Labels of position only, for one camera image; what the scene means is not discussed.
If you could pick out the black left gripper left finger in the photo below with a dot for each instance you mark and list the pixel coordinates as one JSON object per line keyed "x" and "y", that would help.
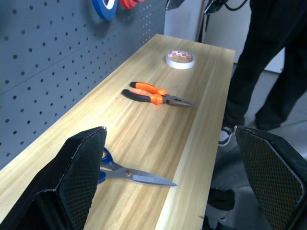
{"x": 72, "y": 172}

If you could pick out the blue tape roll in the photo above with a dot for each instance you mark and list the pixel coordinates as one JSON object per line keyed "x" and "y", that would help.
{"x": 105, "y": 15}

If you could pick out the black rounded object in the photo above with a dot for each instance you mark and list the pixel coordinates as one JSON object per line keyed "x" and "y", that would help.
{"x": 220, "y": 198}

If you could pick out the grey pegboard panel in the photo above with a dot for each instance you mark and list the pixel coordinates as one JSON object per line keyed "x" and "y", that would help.
{"x": 48, "y": 72}

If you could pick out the orange and black long-nose pliers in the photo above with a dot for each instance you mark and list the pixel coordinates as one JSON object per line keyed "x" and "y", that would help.
{"x": 156, "y": 98}

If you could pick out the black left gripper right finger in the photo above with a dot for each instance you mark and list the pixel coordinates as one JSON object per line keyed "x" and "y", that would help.
{"x": 271, "y": 177}

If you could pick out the person in black trousers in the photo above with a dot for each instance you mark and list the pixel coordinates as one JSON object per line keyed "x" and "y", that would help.
{"x": 263, "y": 48}

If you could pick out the red tape roll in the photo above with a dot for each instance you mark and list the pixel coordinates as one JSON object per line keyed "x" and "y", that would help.
{"x": 127, "y": 5}

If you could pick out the white tape roll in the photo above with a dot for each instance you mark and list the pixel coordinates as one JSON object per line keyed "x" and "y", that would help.
{"x": 180, "y": 65}

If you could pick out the black stand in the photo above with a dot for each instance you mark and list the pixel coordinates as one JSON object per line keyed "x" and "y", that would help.
{"x": 213, "y": 7}

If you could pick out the black and white sneaker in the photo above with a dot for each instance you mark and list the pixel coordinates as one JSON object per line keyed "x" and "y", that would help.
{"x": 225, "y": 137}

